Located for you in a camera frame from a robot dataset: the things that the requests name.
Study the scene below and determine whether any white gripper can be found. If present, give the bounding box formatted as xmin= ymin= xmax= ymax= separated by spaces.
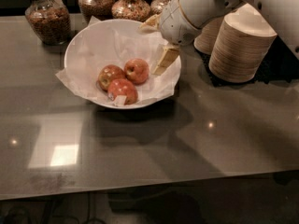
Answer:
xmin=138 ymin=0 xmax=201 ymax=76

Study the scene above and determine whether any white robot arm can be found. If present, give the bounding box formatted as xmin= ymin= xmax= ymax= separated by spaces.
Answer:
xmin=139 ymin=0 xmax=299 ymax=83

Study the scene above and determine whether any white bowl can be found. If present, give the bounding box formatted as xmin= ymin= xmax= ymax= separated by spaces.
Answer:
xmin=64 ymin=19 xmax=182 ymax=110

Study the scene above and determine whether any red apple front with sticker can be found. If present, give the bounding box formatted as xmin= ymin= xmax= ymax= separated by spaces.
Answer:
xmin=107 ymin=78 xmax=138 ymax=105

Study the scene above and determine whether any rear stack of paper bowls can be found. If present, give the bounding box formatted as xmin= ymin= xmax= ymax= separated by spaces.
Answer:
xmin=193 ymin=17 xmax=224 ymax=55

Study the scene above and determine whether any white paper liner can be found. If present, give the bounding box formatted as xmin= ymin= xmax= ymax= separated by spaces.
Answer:
xmin=55 ymin=16 xmax=179 ymax=106

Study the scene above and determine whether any glass jar of cereal left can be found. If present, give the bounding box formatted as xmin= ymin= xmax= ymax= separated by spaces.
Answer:
xmin=25 ymin=0 xmax=71 ymax=45

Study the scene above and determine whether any black mat under stacks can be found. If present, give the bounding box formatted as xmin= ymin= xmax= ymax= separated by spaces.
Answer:
xmin=199 ymin=35 xmax=299 ymax=87

